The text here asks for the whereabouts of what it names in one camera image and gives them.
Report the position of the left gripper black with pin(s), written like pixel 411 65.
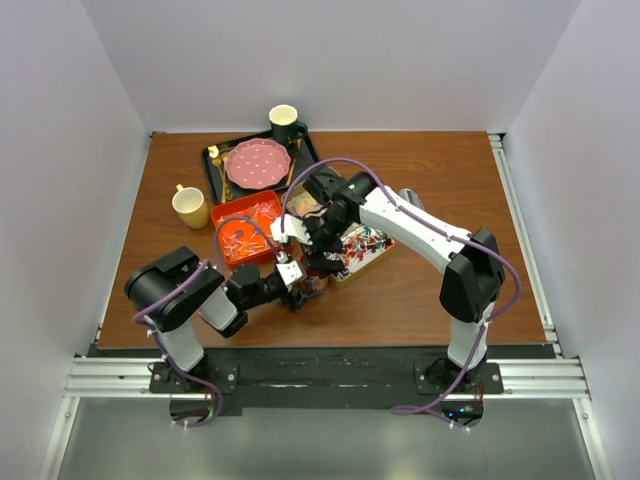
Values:
pixel 294 301

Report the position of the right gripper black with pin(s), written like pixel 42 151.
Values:
pixel 316 259

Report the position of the clear glass jar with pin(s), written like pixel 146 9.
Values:
pixel 314 285

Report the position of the gold tin of candies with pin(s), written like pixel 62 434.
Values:
pixel 362 246

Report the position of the gold tin of gummies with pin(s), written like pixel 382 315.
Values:
pixel 300 202

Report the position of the orange box of lollipops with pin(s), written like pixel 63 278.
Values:
pixel 242 230

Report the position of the silver metal scoop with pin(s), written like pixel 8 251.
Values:
pixel 411 197

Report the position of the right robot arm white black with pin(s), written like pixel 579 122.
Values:
pixel 472 273

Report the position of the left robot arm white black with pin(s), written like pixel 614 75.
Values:
pixel 168 293

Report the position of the pink polka dot plate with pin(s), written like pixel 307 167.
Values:
pixel 257 163

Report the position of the black serving tray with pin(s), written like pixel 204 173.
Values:
pixel 306 157

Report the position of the gold knife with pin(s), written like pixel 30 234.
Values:
pixel 293 151

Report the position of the dark green mug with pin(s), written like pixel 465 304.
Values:
pixel 285 124

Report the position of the gold fork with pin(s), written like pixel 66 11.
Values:
pixel 213 151

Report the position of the yellow mug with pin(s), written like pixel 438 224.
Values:
pixel 190 205

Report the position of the gold spoon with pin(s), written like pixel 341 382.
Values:
pixel 226 172

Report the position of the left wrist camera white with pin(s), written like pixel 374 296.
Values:
pixel 290 270

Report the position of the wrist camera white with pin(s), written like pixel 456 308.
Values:
pixel 288 228
pixel 290 270

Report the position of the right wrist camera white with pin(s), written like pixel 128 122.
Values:
pixel 288 228

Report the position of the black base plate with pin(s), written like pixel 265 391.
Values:
pixel 362 378

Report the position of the right aluminium side rail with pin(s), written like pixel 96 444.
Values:
pixel 497 147

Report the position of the aluminium frame rail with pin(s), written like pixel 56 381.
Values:
pixel 539 379

